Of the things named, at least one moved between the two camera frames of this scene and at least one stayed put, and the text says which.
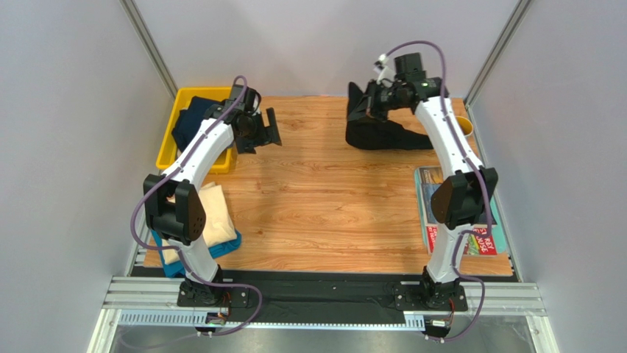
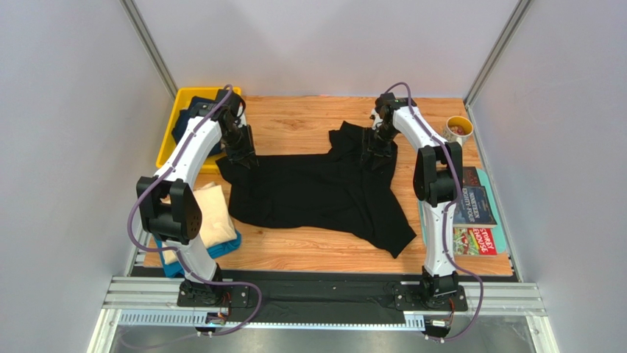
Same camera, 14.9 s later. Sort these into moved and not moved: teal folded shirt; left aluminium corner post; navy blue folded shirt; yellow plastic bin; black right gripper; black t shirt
Moved: black right gripper; black t shirt
Not moved: left aluminium corner post; navy blue folded shirt; yellow plastic bin; teal folded shirt
